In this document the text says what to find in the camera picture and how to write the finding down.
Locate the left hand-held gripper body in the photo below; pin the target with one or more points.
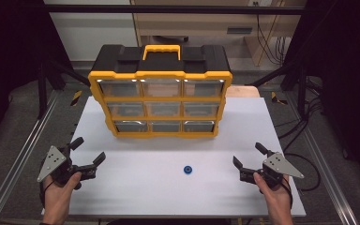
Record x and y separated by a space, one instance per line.
54 162

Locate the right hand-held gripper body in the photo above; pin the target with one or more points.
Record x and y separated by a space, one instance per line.
276 167

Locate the yellow black drawer organizer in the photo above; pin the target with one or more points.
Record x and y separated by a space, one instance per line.
112 59

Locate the person's right hand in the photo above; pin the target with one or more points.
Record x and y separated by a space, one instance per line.
275 197

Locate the person's left hand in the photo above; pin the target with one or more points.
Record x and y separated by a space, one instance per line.
57 197

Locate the yellow black hazard tape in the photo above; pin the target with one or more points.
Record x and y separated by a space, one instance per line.
76 98
276 98

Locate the white table board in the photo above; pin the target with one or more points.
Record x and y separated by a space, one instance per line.
137 193

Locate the wooden table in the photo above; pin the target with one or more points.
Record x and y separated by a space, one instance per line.
242 91

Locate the black metal stand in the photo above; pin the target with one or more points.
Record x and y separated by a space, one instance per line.
42 90
301 90

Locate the set of clear drawers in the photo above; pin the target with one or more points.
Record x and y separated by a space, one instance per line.
201 109

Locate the black curtain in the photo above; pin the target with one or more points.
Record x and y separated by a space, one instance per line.
347 78
12 62

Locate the aluminium rail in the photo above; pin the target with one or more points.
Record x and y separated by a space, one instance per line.
18 162
325 168

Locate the black frame crossbar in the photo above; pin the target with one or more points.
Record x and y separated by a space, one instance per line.
175 9

